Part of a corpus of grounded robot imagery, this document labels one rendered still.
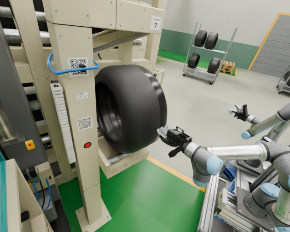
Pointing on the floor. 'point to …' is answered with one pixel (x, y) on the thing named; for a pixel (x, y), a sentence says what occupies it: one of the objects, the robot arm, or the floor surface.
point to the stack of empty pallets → (228, 66)
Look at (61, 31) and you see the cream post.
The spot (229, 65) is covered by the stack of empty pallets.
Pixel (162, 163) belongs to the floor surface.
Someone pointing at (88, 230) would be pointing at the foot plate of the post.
